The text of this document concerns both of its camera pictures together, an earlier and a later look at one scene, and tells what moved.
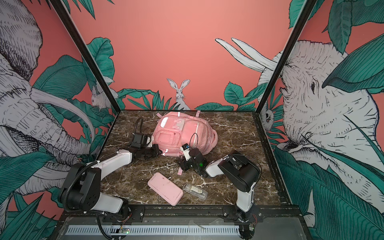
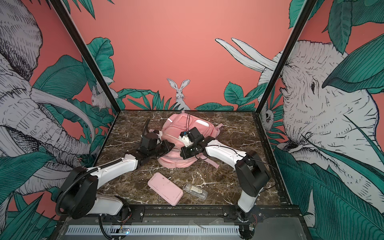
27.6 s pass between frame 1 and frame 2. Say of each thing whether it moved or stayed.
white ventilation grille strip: stayed
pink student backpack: moved
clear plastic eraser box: stayed
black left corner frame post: stayed
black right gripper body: moved
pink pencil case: stayed
